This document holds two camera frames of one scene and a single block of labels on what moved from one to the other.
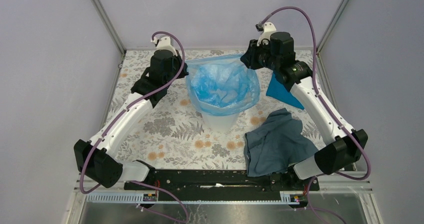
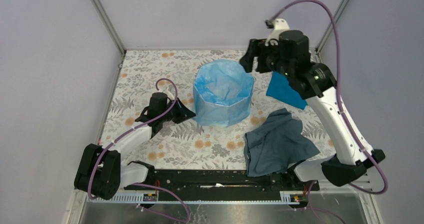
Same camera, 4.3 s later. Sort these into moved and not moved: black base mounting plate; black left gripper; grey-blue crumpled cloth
Moved: black left gripper
Not moved: grey-blue crumpled cloth; black base mounting plate
